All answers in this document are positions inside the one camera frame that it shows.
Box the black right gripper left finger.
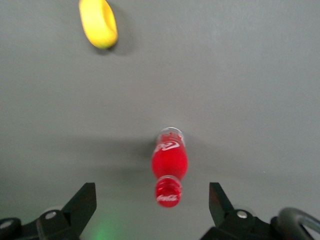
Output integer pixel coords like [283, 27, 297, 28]
[0, 182, 97, 240]

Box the yellow banana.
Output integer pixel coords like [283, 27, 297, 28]
[78, 0, 119, 49]

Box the red coke bottle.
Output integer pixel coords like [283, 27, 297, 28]
[150, 126, 189, 208]

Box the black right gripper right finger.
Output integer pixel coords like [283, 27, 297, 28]
[199, 182, 278, 240]

